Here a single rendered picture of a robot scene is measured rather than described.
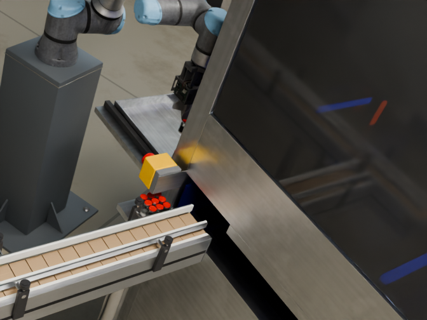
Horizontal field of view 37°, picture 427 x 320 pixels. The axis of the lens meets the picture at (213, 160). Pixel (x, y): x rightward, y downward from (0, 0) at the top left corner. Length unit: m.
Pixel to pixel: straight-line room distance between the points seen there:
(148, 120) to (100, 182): 1.11
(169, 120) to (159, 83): 1.89
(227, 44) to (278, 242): 0.47
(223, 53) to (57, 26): 0.92
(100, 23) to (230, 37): 0.92
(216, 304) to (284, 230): 0.36
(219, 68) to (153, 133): 0.54
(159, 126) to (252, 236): 0.64
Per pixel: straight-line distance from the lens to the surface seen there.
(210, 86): 1.55
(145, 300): 1.99
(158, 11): 1.71
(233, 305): 1.66
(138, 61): 4.11
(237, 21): 1.47
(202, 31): 1.73
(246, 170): 1.49
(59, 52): 2.34
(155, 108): 2.11
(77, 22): 2.30
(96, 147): 3.31
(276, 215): 1.46
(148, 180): 1.66
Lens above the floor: 2.04
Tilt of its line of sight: 36 degrees down
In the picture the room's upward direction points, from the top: 23 degrees clockwise
